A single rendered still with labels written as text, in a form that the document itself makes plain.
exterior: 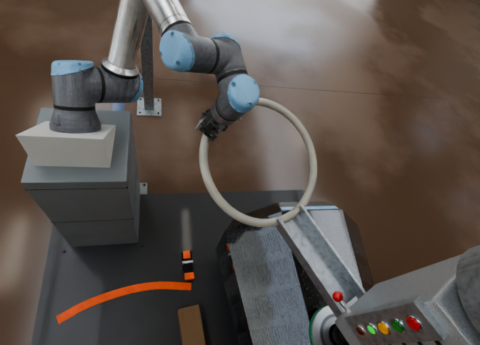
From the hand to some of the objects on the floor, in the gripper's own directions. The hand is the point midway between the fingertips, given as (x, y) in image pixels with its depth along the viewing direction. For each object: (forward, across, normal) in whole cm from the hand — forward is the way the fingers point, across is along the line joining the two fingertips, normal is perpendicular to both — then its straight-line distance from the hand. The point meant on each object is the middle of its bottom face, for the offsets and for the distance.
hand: (207, 127), depth 114 cm
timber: (+86, +70, -72) cm, 132 cm away
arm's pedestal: (+122, -10, -40) cm, 129 cm away
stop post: (+152, -40, +54) cm, 166 cm away
